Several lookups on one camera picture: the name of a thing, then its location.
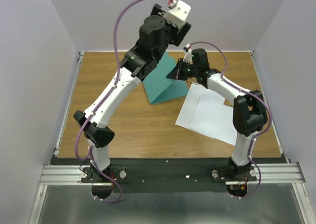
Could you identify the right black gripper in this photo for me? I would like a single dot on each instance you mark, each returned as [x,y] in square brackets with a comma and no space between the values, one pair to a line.
[176,73]

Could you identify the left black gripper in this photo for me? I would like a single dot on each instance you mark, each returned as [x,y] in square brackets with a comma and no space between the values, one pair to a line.
[178,33]

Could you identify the teal paper folder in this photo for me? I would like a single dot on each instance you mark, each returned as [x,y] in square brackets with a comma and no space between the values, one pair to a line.
[159,88]

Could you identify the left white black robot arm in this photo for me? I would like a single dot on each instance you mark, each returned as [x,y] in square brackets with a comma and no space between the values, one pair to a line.
[131,71]

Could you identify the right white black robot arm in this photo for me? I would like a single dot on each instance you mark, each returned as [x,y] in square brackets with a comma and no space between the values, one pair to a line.
[249,112]

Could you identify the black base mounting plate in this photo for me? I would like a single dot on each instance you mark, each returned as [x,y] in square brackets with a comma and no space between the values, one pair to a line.
[131,175]

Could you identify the metal sheet front panel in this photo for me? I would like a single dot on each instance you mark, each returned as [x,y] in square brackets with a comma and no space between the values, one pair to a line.
[271,204]

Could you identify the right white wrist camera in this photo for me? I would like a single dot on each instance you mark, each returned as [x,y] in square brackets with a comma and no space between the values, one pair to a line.
[188,53]

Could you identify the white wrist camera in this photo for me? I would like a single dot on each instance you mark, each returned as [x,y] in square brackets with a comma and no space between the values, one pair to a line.
[188,53]
[178,13]

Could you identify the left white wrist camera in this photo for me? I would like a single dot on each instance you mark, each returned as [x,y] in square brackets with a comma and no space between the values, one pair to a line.
[178,13]

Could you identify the left table edge rail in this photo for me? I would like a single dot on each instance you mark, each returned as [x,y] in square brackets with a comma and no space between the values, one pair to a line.
[73,85]

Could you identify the aluminium extrusion rail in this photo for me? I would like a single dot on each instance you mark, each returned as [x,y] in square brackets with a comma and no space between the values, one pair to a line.
[71,175]

